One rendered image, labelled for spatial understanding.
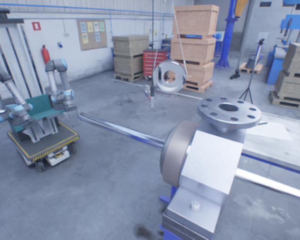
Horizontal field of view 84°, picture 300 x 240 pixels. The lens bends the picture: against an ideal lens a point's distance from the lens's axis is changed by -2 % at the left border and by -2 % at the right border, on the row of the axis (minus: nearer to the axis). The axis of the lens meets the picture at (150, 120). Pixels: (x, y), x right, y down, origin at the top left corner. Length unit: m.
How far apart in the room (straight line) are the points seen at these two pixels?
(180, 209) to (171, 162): 0.21
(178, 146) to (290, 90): 4.40
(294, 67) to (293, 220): 3.36
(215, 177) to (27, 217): 2.01
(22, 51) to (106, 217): 2.06
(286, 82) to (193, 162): 4.36
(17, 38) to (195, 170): 2.28
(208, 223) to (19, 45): 2.41
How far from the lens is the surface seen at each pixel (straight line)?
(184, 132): 0.86
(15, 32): 2.51
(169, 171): 0.86
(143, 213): 2.03
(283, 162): 1.59
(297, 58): 4.91
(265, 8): 13.95
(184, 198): 0.78
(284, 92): 5.03
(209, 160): 0.74
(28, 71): 2.56
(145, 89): 2.05
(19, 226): 2.34
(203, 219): 0.74
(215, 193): 0.76
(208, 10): 4.92
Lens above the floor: 1.73
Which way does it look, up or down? 30 degrees down
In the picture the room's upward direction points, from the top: straight up
